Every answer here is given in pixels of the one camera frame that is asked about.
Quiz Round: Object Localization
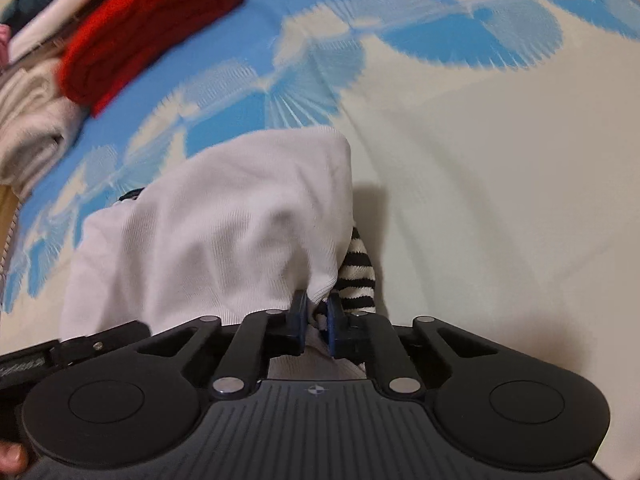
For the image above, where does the red folded blanket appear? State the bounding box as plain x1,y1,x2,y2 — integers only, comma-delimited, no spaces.
57,0,246,119

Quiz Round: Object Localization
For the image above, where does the teal shark plush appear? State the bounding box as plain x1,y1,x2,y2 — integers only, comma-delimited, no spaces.
0,0,71,34

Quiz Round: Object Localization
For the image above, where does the wooden bed frame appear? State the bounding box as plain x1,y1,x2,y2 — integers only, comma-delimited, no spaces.
0,184,22,262

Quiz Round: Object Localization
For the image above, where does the person's left hand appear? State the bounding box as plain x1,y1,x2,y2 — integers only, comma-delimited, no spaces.
0,441,29,477

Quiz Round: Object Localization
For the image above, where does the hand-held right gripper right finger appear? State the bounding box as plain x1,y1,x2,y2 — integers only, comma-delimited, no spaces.
326,291,467,399

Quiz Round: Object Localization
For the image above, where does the white folded quilt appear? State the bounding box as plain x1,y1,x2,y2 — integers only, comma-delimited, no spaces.
0,66,87,199

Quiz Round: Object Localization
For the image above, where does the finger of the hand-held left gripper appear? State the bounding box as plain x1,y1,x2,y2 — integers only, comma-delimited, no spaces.
59,320,152,367

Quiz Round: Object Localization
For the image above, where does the blue white printed bed sheet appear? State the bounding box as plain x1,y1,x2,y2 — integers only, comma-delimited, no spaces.
0,0,640,391

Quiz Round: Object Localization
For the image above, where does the black white striped hooded garment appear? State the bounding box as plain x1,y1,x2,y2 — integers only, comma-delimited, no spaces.
60,126,397,382

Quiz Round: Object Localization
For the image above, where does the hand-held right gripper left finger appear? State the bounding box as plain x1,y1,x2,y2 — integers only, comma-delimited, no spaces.
164,290,309,401

